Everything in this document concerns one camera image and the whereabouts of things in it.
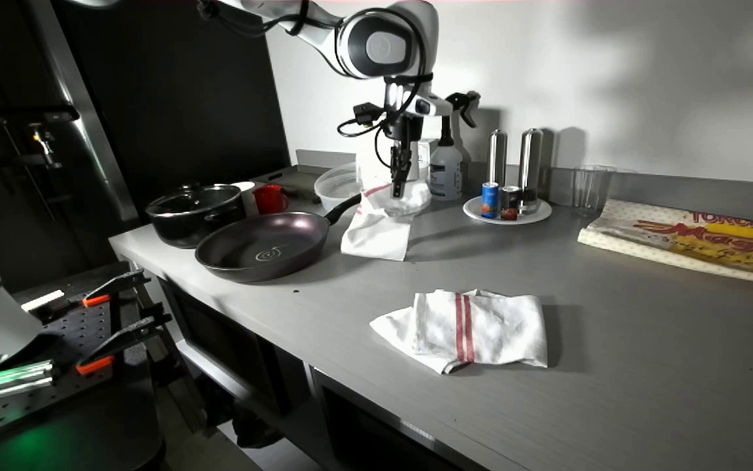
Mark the glass lid black knob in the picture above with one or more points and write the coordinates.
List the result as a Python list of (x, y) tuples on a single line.
[(194, 201)]

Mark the clear plastic container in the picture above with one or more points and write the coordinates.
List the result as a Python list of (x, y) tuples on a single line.
[(336, 185)]

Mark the white round plate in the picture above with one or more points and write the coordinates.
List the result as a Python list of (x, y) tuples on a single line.
[(535, 214)]

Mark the grey metal frame beam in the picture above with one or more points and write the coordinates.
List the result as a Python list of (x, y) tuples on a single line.
[(79, 114)]

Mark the red cup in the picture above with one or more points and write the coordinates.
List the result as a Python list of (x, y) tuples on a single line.
[(270, 201)]

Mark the dark purple frying pan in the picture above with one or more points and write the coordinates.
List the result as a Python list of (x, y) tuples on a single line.
[(263, 250)]

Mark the white towel red stripes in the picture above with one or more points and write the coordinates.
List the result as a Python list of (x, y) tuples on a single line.
[(377, 232), (491, 330)]

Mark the clear drinking glass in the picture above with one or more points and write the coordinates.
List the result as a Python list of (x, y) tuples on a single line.
[(591, 188)]

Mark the black clamp orange trigger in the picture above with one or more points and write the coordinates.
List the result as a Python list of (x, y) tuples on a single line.
[(115, 345), (98, 299)]

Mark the black backdrop panel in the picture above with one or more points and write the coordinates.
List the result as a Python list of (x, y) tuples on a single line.
[(183, 95)]

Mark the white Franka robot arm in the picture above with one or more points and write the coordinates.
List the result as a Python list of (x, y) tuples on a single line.
[(385, 41)]

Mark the dark spice jar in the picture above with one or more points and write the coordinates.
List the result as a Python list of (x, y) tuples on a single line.
[(512, 203)]

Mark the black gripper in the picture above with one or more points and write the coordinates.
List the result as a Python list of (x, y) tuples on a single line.
[(407, 140)]

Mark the black cooking pot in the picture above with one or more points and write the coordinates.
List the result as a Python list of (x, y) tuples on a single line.
[(194, 228)]

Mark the black robot table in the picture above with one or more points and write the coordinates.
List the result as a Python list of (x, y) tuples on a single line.
[(89, 427)]

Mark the steel mill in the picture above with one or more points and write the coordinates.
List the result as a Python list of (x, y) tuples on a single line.
[(529, 157), (497, 157)]

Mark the blue spice jar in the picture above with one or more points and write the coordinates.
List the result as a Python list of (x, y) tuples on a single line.
[(491, 201)]

